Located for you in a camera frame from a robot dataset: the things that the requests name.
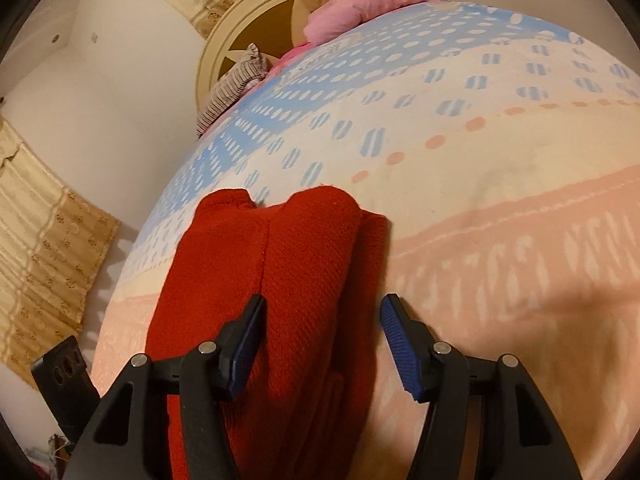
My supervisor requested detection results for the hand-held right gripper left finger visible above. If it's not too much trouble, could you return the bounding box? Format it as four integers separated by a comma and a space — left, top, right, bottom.
61, 294, 267, 480

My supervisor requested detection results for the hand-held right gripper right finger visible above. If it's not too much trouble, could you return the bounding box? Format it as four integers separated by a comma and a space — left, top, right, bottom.
379, 295, 583, 480

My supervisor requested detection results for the red knitted sweater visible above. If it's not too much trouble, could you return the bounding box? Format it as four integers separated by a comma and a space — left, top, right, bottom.
145, 185, 391, 480

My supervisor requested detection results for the colourful cloth pile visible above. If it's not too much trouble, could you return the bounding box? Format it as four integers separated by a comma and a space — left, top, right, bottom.
30, 432, 77, 480

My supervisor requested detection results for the dotted pastel bed blanket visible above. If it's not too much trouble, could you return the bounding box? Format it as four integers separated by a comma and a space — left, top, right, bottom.
90, 0, 640, 480

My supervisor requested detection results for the striped pillow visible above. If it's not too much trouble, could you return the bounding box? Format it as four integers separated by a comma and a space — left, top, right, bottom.
196, 42, 271, 136

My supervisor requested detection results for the pink bed sheet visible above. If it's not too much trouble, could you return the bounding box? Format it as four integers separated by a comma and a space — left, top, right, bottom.
267, 40, 317, 78

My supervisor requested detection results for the cream wooden headboard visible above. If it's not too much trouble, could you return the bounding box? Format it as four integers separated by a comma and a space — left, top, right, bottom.
195, 0, 313, 133

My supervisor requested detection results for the pink pillow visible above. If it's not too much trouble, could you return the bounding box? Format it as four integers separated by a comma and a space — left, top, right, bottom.
304, 0, 438, 46

